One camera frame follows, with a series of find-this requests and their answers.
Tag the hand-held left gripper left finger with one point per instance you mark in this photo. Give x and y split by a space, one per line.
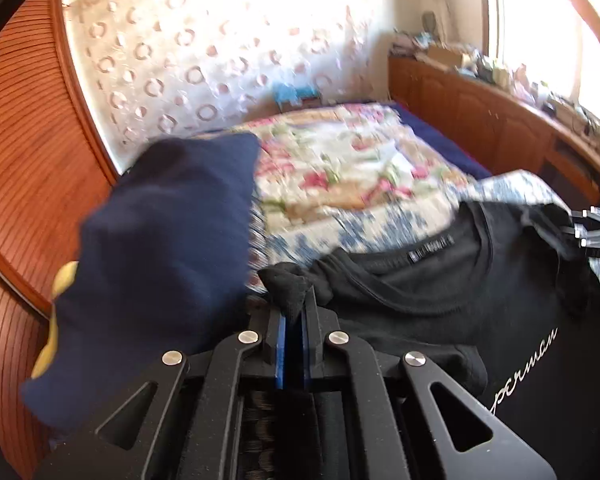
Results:
281 355

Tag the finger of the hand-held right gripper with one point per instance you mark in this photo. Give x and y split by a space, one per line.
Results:
597 239
597 213

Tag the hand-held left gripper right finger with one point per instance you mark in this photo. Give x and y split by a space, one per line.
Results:
307 355

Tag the black t-shirt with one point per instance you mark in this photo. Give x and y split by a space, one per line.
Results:
430 310

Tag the blue and white patterned blanket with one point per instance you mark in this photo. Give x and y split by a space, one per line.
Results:
380 225

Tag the long wooden cabinet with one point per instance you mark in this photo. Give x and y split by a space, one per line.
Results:
485 115

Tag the navy blue garment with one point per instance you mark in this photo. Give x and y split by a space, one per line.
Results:
165 240

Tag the navy bed sheet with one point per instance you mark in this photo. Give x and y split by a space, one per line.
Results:
440 145

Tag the floral quilt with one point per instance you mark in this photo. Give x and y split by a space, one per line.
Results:
340 160

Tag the bright window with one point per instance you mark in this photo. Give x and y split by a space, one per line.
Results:
555 15

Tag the small blue toy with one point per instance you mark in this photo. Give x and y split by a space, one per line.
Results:
295 96

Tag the wooden slatted headboard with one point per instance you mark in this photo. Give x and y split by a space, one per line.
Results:
25 160

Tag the white circle-patterned wall cloth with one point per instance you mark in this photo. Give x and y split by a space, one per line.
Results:
205 45

